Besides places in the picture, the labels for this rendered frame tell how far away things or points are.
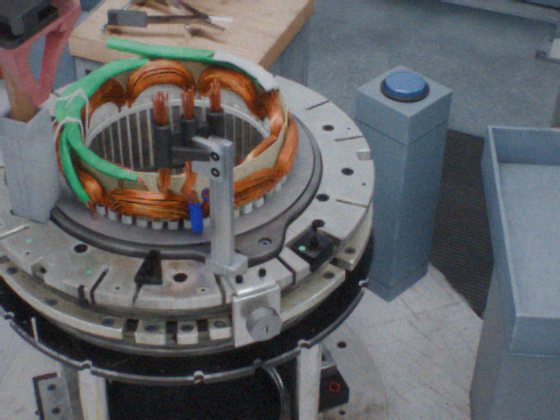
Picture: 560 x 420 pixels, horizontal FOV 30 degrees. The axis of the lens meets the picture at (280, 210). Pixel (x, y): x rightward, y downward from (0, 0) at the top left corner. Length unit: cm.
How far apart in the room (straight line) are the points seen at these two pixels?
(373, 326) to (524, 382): 26
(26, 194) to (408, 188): 45
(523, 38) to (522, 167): 234
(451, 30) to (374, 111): 227
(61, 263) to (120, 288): 5
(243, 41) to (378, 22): 227
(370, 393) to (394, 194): 21
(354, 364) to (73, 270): 42
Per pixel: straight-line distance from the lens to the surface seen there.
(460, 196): 263
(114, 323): 79
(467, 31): 335
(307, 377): 92
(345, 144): 90
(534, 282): 89
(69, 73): 116
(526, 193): 98
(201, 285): 76
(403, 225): 114
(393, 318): 119
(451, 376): 114
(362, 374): 110
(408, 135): 106
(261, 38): 110
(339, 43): 323
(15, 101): 77
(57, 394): 105
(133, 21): 109
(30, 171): 80
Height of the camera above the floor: 161
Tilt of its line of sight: 39 degrees down
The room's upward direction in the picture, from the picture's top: 1 degrees clockwise
